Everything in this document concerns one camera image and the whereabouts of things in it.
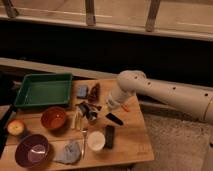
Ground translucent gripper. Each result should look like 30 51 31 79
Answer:
106 86 131 109

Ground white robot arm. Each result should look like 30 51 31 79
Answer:
106 70 213 125

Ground metal cup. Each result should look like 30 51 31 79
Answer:
77 102 98 121

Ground white cup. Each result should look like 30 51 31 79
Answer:
87 131 105 152

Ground brown pine cone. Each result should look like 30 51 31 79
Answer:
88 83 100 103

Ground blue sponge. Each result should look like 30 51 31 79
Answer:
77 85 88 99

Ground black rectangular block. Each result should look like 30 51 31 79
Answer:
105 125 115 149

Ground metal fork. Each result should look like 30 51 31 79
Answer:
82 128 88 157

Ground yellow banana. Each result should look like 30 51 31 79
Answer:
71 108 82 130

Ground orange bowl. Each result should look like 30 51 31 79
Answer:
41 106 67 130

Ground grey cloth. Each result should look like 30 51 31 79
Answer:
53 140 81 164

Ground green plastic tray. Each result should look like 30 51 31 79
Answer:
14 73 73 109

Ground purple bowl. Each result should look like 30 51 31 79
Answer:
15 134 50 168

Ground red yellow apple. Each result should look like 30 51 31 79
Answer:
7 120 25 136

